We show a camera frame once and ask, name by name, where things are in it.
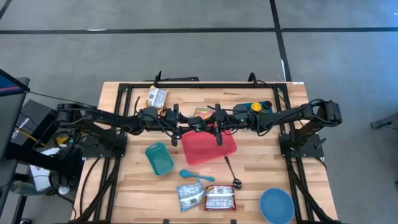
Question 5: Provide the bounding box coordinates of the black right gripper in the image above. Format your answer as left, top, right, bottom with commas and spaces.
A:
203, 104, 246, 146

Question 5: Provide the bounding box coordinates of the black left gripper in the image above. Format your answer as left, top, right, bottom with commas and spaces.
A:
157, 104, 200, 147

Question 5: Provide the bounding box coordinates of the small black box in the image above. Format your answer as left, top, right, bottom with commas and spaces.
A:
188, 116, 206, 129

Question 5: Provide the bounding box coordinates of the green-edged ramen packet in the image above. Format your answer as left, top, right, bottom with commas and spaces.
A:
194, 107, 217, 121

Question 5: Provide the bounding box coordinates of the yellow ramen packet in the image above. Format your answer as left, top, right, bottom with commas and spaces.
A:
146, 85, 169, 110

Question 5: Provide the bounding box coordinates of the red plastic tray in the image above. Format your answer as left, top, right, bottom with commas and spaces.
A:
180, 124, 238, 166

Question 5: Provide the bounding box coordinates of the blue rectangular container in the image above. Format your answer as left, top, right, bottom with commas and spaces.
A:
233, 101, 274, 115

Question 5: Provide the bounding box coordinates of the teal rectangular container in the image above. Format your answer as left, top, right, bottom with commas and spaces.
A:
144, 142, 175, 177

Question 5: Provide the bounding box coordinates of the blue plastic spoon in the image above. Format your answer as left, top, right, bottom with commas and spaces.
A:
179, 169, 216, 183

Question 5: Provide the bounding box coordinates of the dark metal spoon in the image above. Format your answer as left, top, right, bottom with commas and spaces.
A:
224, 156, 243, 190

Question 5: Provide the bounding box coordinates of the blue white ramen packet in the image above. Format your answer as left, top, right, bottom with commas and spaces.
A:
176, 179, 206, 213

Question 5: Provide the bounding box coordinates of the red white ramen packet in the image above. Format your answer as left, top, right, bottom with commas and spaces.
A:
204, 184, 237, 212

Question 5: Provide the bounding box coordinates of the blue round bowl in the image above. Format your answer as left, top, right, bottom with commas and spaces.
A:
259, 187, 295, 224

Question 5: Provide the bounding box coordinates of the black printed box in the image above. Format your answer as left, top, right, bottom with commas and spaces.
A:
11, 99, 60, 147

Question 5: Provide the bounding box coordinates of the white paper sheet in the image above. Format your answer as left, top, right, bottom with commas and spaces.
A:
29, 147, 60, 192

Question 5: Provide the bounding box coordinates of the grey stand foot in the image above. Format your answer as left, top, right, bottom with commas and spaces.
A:
369, 111, 398, 131

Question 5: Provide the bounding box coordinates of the computer monitor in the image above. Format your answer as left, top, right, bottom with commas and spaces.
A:
0, 68, 31, 162

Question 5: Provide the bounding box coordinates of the black metal rig frame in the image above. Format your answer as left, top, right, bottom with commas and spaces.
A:
71, 81, 343, 224

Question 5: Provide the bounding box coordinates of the black floor cable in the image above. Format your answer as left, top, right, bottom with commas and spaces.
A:
29, 90, 99, 108

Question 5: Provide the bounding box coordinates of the yellow cable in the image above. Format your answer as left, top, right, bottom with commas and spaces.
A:
18, 129, 47, 147

